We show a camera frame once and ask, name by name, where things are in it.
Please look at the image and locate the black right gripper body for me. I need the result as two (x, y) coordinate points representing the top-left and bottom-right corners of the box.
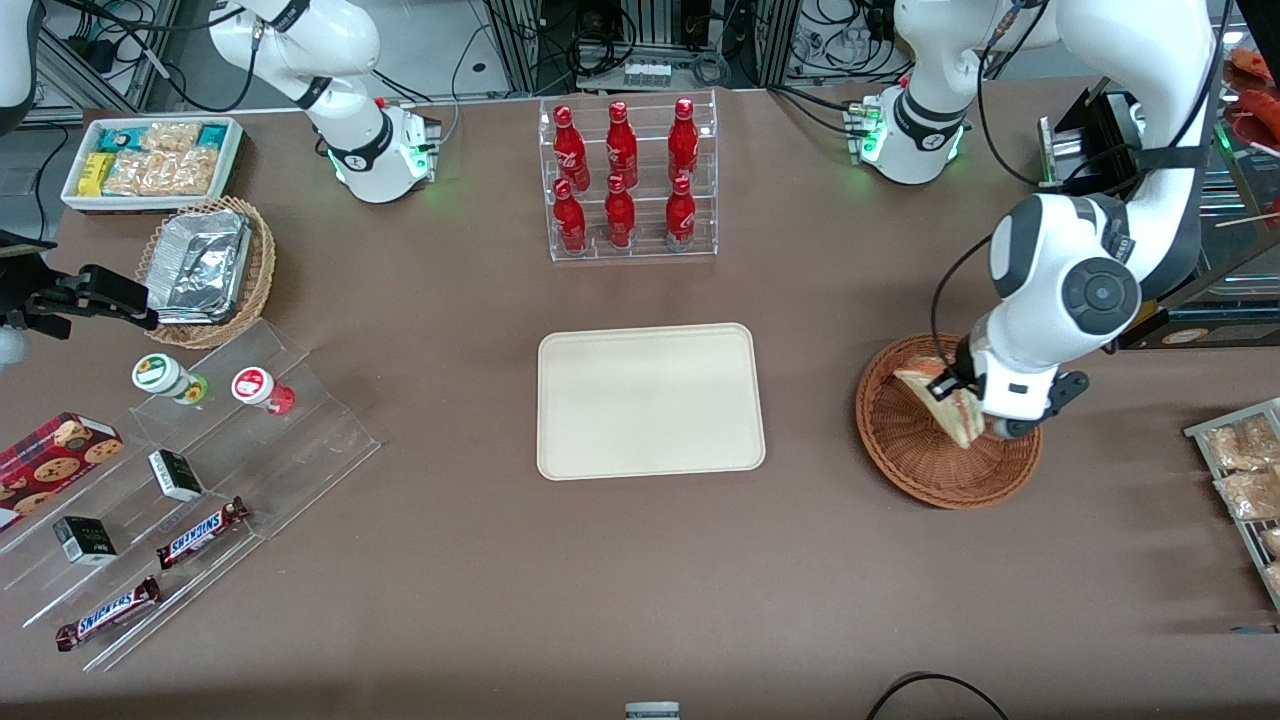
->
(0, 230), (83, 339)

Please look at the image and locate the triangular sandwich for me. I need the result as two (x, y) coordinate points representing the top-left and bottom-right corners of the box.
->
(893, 365), (988, 451)

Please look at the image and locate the brown wicker basket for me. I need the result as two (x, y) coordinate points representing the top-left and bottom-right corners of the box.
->
(855, 333), (1043, 511)

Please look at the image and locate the light wicker basket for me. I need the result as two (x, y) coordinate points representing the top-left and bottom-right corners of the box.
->
(135, 195), (277, 350)

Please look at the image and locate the tray of packaged snacks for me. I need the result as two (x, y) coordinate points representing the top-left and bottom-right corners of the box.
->
(1184, 398), (1280, 613)

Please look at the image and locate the cream plastic tray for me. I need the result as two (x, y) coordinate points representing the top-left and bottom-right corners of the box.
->
(537, 322), (767, 482)

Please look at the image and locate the green lid jar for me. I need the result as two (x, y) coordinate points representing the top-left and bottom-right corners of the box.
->
(132, 353), (209, 405)

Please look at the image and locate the red lid jar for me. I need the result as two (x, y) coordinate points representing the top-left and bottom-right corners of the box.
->
(231, 367), (296, 416)

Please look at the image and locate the red tartan cookie box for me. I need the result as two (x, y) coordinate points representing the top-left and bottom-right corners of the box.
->
(0, 412), (125, 533)

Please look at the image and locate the small black box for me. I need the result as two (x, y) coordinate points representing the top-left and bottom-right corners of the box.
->
(148, 449), (205, 503)
(52, 516), (118, 567)

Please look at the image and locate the white snack bin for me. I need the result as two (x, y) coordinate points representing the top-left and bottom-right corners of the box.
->
(60, 116), (245, 215)

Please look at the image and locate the food warmer display cabinet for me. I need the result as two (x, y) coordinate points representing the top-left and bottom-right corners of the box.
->
(1037, 18), (1280, 351)

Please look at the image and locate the clear acrylic stepped stand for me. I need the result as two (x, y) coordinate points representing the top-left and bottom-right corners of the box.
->
(0, 318), (382, 673)

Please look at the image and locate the Snickers chocolate bar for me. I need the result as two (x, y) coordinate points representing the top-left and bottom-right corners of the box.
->
(55, 576), (162, 652)
(155, 497), (250, 571)

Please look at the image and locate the red cola bottle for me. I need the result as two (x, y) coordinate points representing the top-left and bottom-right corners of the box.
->
(668, 97), (700, 186)
(606, 100), (639, 189)
(553, 105), (591, 191)
(553, 178), (589, 255)
(665, 175), (697, 251)
(604, 174), (637, 249)

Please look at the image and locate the clear acrylic bottle rack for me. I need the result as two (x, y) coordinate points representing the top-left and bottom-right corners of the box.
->
(538, 88), (719, 264)

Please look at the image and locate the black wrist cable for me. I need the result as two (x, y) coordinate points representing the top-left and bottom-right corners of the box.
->
(931, 233), (993, 373)

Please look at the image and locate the black floor cable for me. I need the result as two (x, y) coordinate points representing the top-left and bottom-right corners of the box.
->
(865, 672), (1011, 720)

